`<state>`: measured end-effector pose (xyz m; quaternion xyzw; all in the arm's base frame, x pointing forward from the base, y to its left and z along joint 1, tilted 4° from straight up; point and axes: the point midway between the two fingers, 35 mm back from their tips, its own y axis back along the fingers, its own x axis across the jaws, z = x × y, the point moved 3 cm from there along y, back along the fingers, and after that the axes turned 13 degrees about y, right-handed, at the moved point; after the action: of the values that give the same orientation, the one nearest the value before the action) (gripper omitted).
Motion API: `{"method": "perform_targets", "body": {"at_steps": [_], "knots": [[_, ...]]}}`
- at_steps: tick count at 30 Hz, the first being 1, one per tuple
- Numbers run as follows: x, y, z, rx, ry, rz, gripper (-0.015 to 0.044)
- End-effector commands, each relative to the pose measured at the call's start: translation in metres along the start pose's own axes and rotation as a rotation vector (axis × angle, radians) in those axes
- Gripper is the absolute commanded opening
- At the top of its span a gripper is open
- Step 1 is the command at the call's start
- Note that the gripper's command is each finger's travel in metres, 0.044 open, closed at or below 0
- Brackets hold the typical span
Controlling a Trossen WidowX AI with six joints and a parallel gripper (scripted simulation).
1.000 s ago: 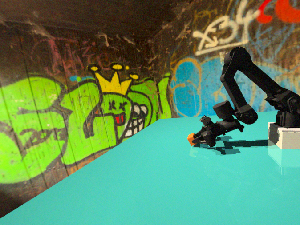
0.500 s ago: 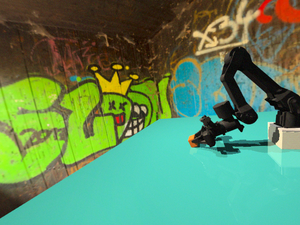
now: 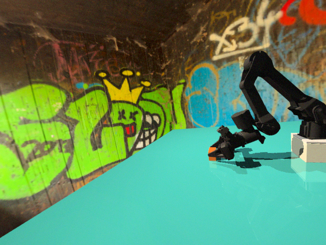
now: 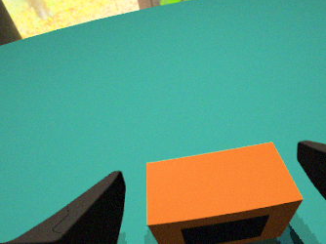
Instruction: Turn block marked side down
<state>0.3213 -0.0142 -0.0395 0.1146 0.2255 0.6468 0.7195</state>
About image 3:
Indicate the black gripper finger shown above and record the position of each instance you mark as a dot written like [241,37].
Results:
[217,153]
[216,144]

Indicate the orange block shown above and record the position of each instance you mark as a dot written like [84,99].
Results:
[210,150]

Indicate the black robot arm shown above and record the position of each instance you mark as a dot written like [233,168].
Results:
[310,110]

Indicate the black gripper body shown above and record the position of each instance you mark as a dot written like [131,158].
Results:
[228,147]

